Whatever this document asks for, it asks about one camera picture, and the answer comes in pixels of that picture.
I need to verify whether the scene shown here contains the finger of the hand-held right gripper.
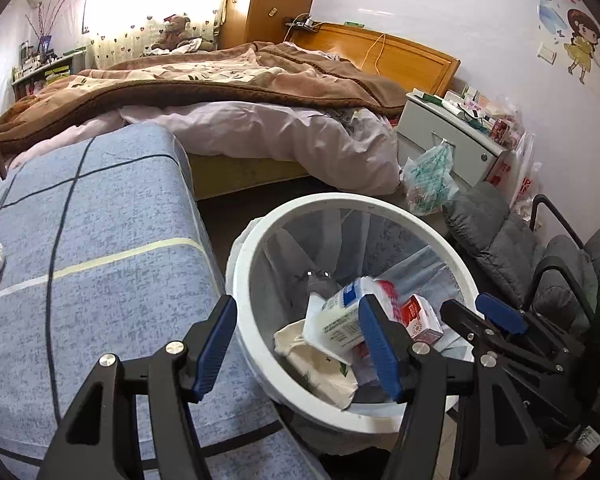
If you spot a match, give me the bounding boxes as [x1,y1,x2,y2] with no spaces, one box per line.
[475,292,588,356]
[439,299,566,378]

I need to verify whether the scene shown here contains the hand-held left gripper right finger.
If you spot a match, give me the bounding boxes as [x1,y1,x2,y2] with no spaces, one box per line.
[357,294,548,480]

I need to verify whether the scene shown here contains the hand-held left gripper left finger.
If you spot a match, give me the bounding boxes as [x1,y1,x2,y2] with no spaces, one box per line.
[50,294,238,480]

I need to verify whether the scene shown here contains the purple juice carton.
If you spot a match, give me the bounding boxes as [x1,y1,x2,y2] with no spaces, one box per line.
[397,294,445,346]

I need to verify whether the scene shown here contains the white and blue yogurt cup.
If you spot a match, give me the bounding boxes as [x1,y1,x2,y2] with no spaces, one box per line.
[302,276,381,366]

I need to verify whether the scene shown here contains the white round trash bin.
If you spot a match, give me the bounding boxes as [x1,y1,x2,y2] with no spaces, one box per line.
[225,192,481,435]

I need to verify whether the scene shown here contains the white paper bag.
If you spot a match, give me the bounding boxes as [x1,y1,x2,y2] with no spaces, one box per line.
[274,320,359,411]

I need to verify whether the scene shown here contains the grey padded chair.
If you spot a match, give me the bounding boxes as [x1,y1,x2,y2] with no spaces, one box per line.
[522,194,600,341]

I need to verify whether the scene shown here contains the grey cushion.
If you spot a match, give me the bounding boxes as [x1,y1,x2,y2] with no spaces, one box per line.
[441,180,546,296]

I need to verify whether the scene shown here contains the translucent white bin liner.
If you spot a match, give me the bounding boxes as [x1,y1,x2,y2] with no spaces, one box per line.
[227,205,476,461]

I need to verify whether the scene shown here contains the white and red plastic bag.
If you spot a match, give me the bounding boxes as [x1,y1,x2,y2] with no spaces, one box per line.
[485,130,543,211]

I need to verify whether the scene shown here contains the green printed plastic bag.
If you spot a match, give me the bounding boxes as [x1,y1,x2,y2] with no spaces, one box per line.
[402,140,461,216]

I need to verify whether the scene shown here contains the white nightstand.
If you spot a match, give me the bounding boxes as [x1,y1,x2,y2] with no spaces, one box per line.
[396,91,506,191]

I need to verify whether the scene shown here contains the blue checked tablecloth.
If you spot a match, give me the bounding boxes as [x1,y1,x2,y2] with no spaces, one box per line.
[0,122,331,480]

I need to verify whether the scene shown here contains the yellow bed base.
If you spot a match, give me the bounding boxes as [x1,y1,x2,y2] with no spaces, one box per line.
[187,152,311,201]

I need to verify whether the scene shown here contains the pile of small boxes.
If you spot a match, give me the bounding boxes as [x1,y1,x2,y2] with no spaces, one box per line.
[442,85,523,146]

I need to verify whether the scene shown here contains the wooden bed headboard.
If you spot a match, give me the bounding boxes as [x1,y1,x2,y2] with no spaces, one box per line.
[287,22,462,96]

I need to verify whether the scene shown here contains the brown plush blanket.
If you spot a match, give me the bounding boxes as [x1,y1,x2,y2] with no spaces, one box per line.
[0,41,411,156]

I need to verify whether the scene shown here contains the brown teddy bear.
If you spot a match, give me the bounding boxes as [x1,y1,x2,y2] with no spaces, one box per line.
[152,14,216,56]

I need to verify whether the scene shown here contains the cluttered storage shelf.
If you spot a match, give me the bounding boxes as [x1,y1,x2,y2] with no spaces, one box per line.
[10,42,91,101]

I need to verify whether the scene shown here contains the heart print curtain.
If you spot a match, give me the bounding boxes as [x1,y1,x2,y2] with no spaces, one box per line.
[82,0,236,68]

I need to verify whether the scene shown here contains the wooden wardrobe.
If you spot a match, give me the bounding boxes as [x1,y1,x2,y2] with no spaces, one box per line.
[219,0,323,51]

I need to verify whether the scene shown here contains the dried flower branches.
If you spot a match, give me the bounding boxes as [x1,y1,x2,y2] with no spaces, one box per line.
[25,0,68,43]

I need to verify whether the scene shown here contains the cartoon girl wall sticker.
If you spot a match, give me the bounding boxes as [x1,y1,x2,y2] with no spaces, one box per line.
[535,0,600,111]

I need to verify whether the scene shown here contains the orange cable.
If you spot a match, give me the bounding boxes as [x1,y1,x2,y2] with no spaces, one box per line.
[362,32,387,68]

